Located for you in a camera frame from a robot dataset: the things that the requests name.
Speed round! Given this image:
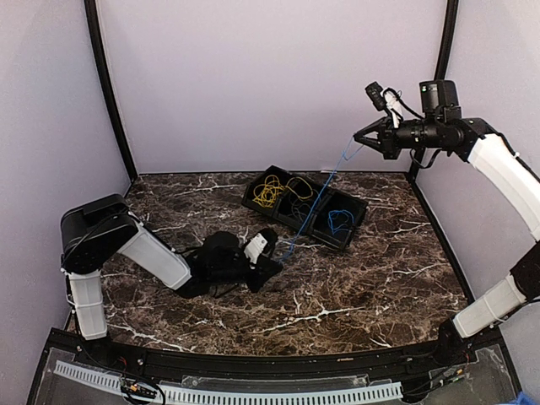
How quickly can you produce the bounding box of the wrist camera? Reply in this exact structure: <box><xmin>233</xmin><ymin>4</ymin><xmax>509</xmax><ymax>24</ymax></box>
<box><xmin>243</xmin><ymin>228</ymin><xmax>278</xmax><ymax>265</ymax></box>
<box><xmin>364</xmin><ymin>82</ymin><xmax>404</xmax><ymax>128</ymax></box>

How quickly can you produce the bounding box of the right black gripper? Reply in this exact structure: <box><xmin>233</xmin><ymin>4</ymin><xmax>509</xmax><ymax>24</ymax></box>
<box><xmin>355</xmin><ymin>111</ymin><xmax>444</xmax><ymax>159</ymax></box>

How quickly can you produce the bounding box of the black front rail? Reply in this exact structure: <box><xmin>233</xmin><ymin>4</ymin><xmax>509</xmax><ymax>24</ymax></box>
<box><xmin>72</xmin><ymin>337</ymin><xmax>440</xmax><ymax>381</ymax></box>

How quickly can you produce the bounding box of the white slotted cable duct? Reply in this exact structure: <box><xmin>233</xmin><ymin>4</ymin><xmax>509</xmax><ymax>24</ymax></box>
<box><xmin>54</xmin><ymin>360</ymin><xmax>402</xmax><ymax>405</ymax></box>

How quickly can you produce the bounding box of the grey cable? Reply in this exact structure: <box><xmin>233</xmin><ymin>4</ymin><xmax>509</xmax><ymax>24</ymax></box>
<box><xmin>284</xmin><ymin>176</ymin><xmax>321</xmax><ymax>224</ymax></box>

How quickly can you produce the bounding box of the left black frame post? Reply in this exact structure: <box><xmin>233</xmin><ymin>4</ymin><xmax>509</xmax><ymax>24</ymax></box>
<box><xmin>84</xmin><ymin>0</ymin><xmax>138</xmax><ymax>182</ymax></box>

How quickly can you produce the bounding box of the blue object bottom corner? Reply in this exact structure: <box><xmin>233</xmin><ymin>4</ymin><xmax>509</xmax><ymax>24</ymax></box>
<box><xmin>511</xmin><ymin>391</ymin><xmax>539</xmax><ymax>405</ymax></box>

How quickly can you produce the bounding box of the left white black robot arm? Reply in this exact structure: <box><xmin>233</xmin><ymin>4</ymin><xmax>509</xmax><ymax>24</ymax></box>
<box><xmin>60</xmin><ymin>194</ymin><xmax>283</xmax><ymax>368</ymax></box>

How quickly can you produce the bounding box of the right black frame post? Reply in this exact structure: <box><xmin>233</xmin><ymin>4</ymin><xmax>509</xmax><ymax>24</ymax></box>
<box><xmin>408</xmin><ymin>0</ymin><xmax>459</xmax><ymax>182</ymax></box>

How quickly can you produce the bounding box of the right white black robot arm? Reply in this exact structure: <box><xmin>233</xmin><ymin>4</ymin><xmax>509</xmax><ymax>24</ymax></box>
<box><xmin>354</xmin><ymin>80</ymin><xmax>539</xmax><ymax>366</ymax></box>

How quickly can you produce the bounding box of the black three-compartment bin tray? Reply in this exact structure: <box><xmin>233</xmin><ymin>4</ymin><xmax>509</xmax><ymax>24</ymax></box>
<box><xmin>241</xmin><ymin>165</ymin><xmax>368</xmax><ymax>251</ymax></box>

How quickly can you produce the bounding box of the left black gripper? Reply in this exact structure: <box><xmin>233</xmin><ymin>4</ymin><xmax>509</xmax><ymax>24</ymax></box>
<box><xmin>210</xmin><ymin>256</ymin><xmax>283</xmax><ymax>294</ymax></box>

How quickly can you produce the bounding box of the black frame post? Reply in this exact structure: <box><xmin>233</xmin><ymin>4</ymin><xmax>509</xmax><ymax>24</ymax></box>
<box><xmin>84</xmin><ymin>0</ymin><xmax>138</xmax><ymax>182</ymax></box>
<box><xmin>408</xmin><ymin>0</ymin><xmax>459</xmax><ymax>182</ymax></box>

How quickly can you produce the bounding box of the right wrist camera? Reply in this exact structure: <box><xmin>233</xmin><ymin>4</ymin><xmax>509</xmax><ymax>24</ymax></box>
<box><xmin>364</xmin><ymin>82</ymin><xmax>404</xmax><ymax>128</ymax></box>

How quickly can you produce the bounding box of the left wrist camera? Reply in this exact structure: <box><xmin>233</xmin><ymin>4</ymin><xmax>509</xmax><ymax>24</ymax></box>
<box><xmin>243</xmin><ymin>228</ymin><xmax>278</xmax><ymax>265</ymax></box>

